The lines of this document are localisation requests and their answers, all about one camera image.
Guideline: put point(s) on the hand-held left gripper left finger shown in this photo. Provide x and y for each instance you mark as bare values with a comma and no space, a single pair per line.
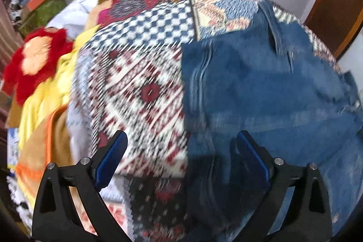
110,157

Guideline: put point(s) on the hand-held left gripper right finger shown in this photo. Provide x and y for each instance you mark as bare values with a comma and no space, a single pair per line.
252,157

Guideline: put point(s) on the blue denim jeans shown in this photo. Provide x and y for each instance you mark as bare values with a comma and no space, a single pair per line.
255,89

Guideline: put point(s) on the orange and tan cloth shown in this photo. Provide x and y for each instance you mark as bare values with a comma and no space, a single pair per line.
37,151

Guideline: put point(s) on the patchwork printed bedsheet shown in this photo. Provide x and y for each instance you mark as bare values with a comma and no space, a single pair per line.
136,83

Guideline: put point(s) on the yellow cloth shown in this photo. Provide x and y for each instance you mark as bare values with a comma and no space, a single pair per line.
42,108

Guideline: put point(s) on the white crochet cloth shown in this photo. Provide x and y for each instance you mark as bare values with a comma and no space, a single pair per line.
19,199

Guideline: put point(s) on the red and orange plush toy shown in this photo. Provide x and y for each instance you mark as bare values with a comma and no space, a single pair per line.
58,40

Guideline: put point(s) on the pink and tan cloth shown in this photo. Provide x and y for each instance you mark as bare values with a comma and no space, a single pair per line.
97,11

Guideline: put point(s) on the striped brown curtain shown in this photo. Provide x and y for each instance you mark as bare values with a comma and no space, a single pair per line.
7,40

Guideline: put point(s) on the green patterned box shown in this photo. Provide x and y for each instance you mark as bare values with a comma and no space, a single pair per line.
48,11

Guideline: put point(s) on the orange box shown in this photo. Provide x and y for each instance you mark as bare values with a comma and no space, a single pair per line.
37,0

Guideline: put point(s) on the brown wooden door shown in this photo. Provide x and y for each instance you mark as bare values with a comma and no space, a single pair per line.
334,3

